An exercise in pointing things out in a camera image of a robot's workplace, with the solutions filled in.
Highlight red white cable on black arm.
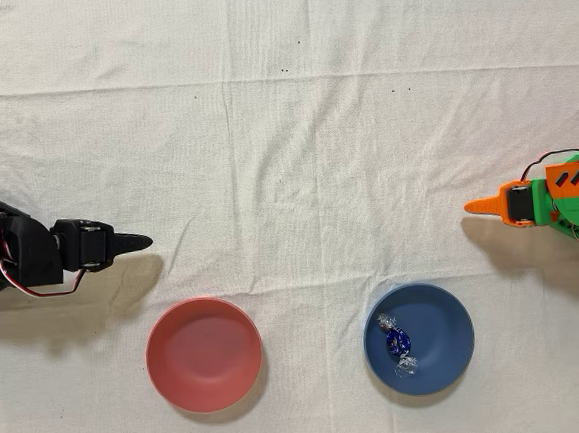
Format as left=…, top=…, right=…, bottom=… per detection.
left=18, top=266, right=89, bottom=300

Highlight blue candy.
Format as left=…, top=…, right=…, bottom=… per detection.
left=374, top=308, right=421, bottom=383

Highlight white tablecloth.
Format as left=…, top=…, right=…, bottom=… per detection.
left=0, top=0, right=579, bottom=433

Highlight blue bowl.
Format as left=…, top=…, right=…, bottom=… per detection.
left=358, top=278, right=480, bottom=401

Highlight red bowl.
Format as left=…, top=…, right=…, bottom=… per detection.
left=141, top=292, right=268, bottom=418

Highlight dark cable on orange arm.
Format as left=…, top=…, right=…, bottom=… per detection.
left=516, top=148, right=579, bottom=182

